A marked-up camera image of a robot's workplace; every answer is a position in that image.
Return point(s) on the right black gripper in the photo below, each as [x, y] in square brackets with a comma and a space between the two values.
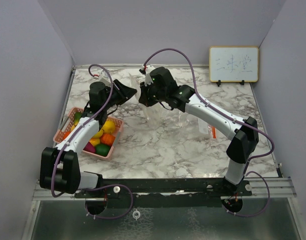
[143, 98]

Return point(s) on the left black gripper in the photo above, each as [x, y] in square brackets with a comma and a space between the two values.
[124, 92]

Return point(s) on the clear zip top bag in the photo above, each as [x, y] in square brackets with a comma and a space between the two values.
[152, 114]

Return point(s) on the yellow toy lemon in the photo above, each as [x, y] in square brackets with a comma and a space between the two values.
[76, 119]

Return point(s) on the pink plastic basket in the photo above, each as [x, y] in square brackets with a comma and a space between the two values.
[64, 131]

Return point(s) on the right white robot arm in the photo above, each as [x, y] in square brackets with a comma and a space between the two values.
[241, 132]

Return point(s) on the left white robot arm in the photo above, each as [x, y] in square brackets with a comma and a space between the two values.
[60, 169]

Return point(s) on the yellow orange toy pepper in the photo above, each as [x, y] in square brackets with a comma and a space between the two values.
[94, 141]

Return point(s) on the green toy lime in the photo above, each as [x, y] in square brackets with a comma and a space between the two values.
[102, 149]

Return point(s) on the purple toy sweet potato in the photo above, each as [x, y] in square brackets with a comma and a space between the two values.
[90, 148]

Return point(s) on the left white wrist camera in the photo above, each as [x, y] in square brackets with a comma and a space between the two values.
[104, 78]

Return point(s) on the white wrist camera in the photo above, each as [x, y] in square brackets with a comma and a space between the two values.
[104, 78]
[146, 69]

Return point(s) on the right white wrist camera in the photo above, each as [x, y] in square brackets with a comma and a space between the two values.
[146, 69]

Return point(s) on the small whiteboard wooden frame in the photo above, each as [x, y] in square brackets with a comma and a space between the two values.
[233, 64]

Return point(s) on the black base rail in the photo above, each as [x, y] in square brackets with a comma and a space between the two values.
[163, 192]

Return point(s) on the aluminium frame rail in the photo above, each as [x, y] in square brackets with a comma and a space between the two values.
[278, 187]

